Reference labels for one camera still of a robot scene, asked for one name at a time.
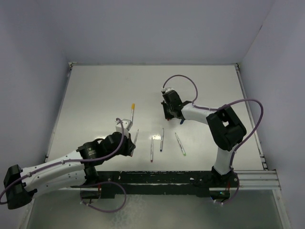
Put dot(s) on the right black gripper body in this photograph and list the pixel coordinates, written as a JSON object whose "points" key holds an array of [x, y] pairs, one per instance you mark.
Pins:
{"points": [[167, 110]]}

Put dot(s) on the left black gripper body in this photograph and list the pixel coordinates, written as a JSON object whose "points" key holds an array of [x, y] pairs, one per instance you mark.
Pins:
{"points": [[124, 150]]}

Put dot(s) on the red pen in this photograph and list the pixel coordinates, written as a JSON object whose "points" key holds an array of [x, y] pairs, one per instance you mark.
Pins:
{"points": [[135, 140]]}

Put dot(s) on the yellow pen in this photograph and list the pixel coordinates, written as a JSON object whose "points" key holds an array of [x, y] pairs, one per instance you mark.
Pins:
{"points": [[132, 115]]}

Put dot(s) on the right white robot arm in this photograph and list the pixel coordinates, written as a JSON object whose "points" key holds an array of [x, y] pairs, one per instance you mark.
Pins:
{"points": [[225, 126]]}

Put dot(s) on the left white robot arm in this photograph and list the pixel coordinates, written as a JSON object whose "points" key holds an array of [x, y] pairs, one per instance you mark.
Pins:
{"points": [[77, 168]]}

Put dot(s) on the pink pen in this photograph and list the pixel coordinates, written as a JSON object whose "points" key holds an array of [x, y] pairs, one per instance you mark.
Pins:
{"points": [[151, 151]]}

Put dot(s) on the blue pen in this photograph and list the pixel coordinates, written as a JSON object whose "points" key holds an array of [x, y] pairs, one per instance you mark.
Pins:
{"points": [[162, 140]]}

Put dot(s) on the green pen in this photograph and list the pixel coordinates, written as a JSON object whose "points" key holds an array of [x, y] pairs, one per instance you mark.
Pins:
{"points": [[180, 144]]}

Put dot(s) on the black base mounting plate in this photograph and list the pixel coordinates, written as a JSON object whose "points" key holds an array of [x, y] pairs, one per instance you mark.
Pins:
{"points": [[196, 183]]}

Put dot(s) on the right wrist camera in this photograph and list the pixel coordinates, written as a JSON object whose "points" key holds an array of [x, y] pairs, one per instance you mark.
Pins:
{"points": [[165, 90]]}

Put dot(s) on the aluminium extrusion rail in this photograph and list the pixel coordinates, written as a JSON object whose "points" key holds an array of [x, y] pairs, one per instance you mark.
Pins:
{"points": [[258, 180]]}

